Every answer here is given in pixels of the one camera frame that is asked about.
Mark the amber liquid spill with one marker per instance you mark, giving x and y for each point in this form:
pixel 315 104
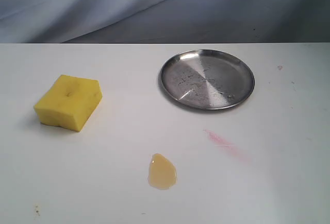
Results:
pixel 162 173

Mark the yellow sponge block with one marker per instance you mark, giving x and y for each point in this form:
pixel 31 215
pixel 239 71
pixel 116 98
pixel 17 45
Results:
pixel 69 102

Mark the grey-white backdrop cloth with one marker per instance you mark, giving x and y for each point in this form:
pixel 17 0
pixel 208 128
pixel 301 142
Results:
pixel 164 21

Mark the round stainless steel plate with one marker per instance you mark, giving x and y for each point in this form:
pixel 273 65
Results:
pixel 206 79

